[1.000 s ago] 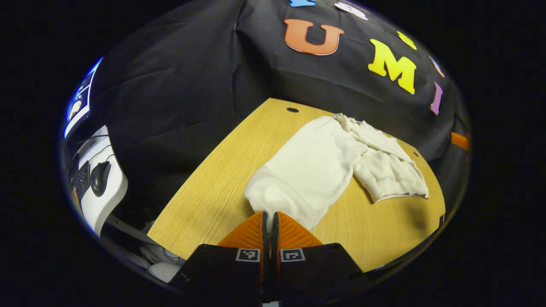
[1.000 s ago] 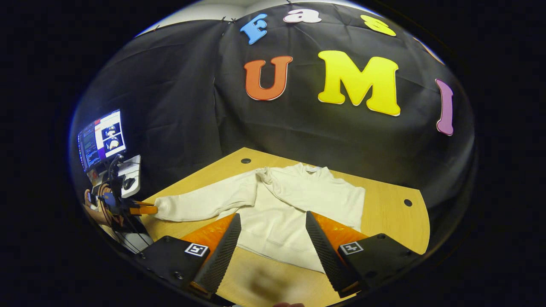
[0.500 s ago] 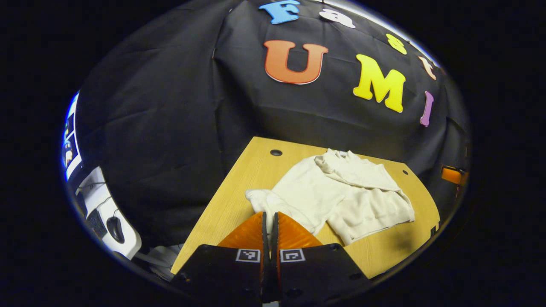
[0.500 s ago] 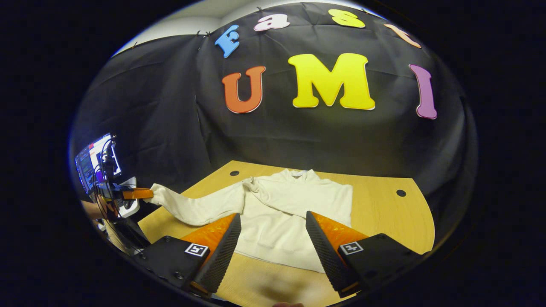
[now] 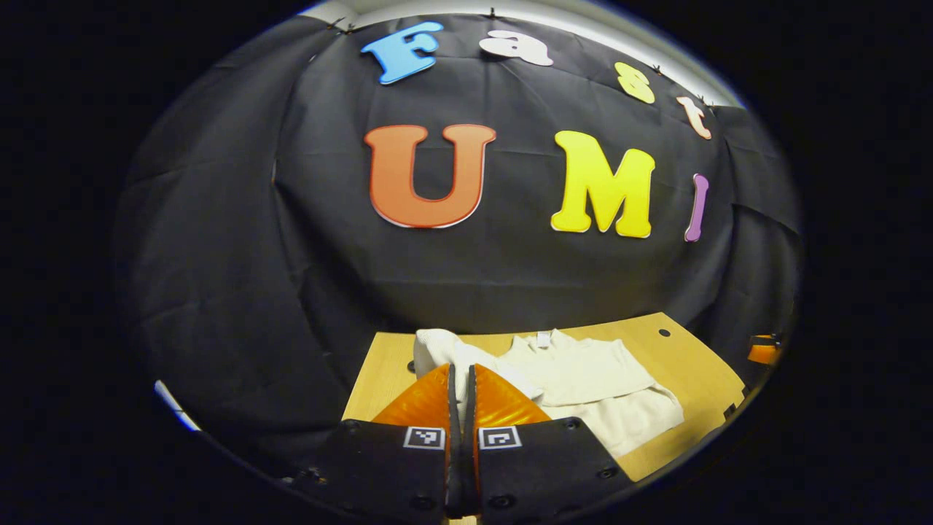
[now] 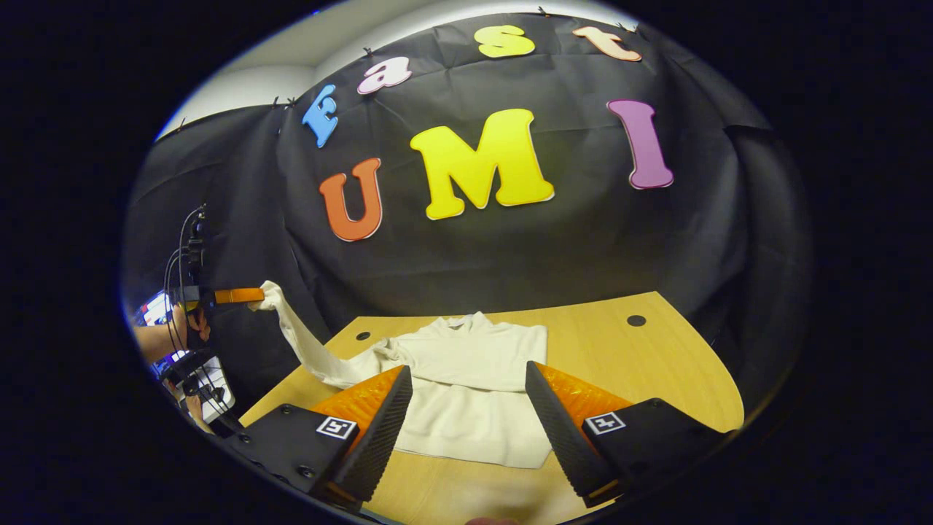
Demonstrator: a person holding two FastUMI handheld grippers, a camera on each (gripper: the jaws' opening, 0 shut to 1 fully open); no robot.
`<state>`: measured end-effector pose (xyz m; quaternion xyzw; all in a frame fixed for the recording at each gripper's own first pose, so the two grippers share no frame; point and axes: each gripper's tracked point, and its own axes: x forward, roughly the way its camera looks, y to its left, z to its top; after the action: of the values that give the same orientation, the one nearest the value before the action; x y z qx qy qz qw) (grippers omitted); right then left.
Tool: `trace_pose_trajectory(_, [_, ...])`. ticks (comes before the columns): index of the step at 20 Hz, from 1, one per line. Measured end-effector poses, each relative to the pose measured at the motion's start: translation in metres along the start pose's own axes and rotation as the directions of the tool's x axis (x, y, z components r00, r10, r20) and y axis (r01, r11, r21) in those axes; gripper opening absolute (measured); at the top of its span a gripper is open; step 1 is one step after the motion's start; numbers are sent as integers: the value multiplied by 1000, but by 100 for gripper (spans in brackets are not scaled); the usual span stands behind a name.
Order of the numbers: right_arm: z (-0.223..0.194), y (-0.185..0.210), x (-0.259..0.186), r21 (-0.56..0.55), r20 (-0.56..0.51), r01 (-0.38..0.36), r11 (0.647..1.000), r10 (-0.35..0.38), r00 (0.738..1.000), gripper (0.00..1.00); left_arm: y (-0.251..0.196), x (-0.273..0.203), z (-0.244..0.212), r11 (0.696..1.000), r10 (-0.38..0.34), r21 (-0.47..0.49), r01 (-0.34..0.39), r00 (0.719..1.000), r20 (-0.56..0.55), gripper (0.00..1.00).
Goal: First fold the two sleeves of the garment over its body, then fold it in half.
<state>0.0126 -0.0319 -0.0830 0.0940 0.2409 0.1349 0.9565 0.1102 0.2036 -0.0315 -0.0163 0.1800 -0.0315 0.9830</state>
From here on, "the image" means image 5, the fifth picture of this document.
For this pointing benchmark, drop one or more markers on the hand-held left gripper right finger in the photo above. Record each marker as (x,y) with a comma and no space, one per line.
(547,474)

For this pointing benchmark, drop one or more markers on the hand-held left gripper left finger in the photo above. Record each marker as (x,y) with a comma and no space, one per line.
(393,474)

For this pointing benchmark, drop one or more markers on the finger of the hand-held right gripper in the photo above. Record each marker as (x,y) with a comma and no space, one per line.
(764,351)

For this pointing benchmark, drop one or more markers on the cream white sweatshirt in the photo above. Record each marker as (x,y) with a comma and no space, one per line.
(583,372)

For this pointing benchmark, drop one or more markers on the black backdrop cloth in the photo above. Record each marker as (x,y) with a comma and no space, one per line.
(474,277)

